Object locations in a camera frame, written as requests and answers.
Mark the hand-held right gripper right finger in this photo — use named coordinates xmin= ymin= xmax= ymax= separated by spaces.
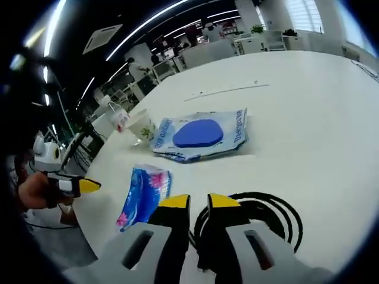
xmin=197 ymin=193 xmax=332 ymax=284

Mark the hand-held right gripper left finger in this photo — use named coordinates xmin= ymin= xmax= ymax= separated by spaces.
xmin=97 ymin=194 xmax=191 ymax=284

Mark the blue tissue pack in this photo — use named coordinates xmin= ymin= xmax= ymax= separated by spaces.
xmin=114 ymin=164 xmax=174 ymax=234

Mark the clear plastic bottle red label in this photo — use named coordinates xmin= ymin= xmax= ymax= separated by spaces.
xmin=109 ymin=108 xmax=131 ymax=134

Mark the white paper cup green print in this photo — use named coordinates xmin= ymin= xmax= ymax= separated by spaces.
xmin=127 ymin=108 xmax=158 ymax=146

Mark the blue pad plastic packet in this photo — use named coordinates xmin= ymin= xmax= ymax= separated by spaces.
xmin=149 ymin=108 xmax=249 ymax=164

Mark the person's left hand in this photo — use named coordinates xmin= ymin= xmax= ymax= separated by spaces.
xmin=17 ymin=172 xmax=75 ymax=211

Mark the ceiling air vent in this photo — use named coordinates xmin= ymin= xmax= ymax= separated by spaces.
xmin=82 ymin=24 xmax=123 ymax=56

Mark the white table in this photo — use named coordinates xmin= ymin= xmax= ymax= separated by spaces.
xmin=72 ymin=50 xmax=379 ymax=284

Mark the white mesh office chair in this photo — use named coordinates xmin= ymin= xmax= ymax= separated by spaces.
xmin=152 ymin=60 xmax=174 ymax=82

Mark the ceiling light strip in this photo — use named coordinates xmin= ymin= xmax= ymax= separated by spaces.
xmin=106 ymin=0 xmax=190 ymax=60

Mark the white partition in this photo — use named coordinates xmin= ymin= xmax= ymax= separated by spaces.
xmin=183 ymin=41 xmax=237 ymax=64

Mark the window with white blinds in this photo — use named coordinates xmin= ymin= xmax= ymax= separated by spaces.
xmin=337 ymin=0 xmax=378 ymax=57
xmin=288 ymin=0 xmax=325 ymax=32

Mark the thin black cable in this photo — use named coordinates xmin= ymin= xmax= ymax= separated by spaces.
xmin=351 ymin=59 xmax=379 ymax=83

